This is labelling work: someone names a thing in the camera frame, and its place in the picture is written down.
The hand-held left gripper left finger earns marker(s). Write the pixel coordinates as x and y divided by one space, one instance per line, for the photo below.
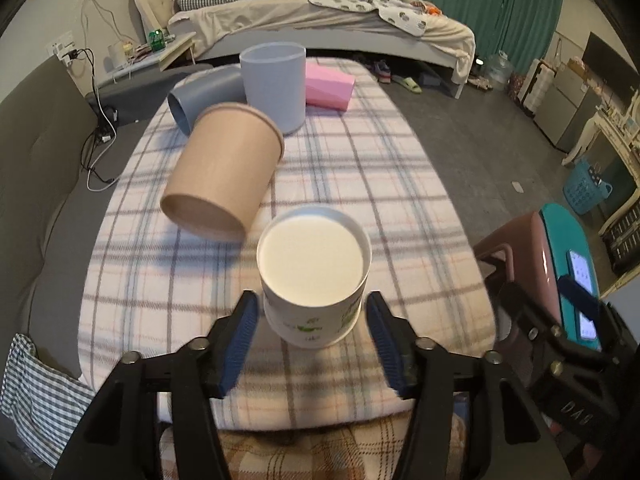
239 347

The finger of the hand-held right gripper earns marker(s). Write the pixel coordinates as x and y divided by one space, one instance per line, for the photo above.
580 297
522 305

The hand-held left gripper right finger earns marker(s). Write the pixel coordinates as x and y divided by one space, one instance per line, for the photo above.
388 352

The white paper cup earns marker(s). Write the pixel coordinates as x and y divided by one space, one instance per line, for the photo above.
312 260

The brown paper cup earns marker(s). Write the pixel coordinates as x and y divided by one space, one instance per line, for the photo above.
225 170

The grey blue cup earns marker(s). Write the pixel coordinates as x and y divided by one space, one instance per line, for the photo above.
205 92

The light blue cup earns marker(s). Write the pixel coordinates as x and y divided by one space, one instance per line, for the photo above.
275 90

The phone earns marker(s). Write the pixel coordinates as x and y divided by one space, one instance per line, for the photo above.
581 264

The pink and teal stool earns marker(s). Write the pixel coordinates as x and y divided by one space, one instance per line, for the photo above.
530 240

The black crate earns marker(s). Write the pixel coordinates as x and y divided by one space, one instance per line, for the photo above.
622 245

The blue laundry basket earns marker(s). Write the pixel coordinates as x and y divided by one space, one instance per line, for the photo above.
582 190

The tan plaid blanket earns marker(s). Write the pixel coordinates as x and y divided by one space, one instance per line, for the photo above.
310 455

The checked cloth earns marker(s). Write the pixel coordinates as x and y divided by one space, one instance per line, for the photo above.
40 400

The white suitcase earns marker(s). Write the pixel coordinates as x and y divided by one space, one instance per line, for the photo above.
537 87

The black television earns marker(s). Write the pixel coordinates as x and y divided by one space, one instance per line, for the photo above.
610 67

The clear water jug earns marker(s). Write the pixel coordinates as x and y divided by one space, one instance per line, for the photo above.
498 72

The green slipper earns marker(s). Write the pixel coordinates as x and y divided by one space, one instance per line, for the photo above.
407 84

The dark sneaker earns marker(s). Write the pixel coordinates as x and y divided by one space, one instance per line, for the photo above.
382 71

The grey sofa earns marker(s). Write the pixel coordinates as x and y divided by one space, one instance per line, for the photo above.
40 160

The pink block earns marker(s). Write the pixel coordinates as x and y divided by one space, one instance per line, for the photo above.
327 85

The white bedside table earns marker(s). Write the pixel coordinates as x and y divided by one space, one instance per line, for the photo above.
150 57

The teal curtain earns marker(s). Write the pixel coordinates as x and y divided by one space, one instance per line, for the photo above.
475 5

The white mug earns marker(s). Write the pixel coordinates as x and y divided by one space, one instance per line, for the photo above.
116 55

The green bottle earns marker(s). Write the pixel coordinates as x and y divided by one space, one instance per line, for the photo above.
156 40

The bed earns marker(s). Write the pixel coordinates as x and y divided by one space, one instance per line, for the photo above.
300 25

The patterned white quilt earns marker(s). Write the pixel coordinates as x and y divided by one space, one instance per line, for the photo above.
370 7

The wall power outlet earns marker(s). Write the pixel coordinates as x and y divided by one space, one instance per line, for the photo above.
62 46

